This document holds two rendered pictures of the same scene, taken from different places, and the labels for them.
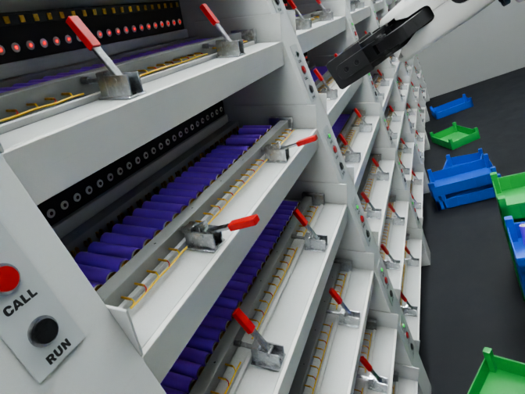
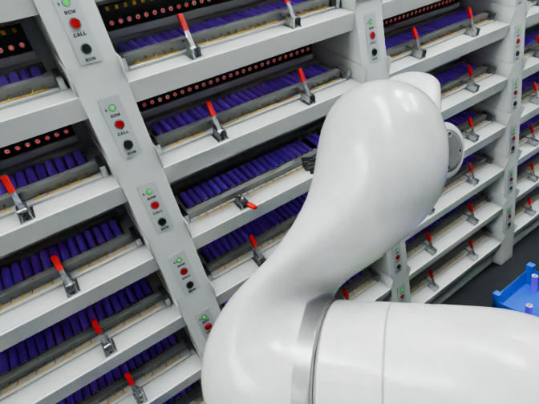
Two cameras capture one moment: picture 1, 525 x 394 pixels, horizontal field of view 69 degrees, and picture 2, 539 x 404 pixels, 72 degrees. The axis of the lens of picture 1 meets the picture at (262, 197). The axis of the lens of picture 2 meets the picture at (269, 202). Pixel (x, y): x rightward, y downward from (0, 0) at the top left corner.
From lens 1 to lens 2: 0.60 m
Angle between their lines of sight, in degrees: 33
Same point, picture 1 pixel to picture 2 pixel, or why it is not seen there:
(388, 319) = (387, 280)
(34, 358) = (158, 228)
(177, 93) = (247, 137)
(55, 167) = (180, 171)
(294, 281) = not seen: hidden behind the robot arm
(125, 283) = (200, 209)
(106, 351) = (180, 232)
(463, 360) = not seen: hidden behind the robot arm
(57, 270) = (170, 205)
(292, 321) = not seen: hidden behind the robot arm
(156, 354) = (198, 240)
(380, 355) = (366, 296)
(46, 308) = (164, 216)
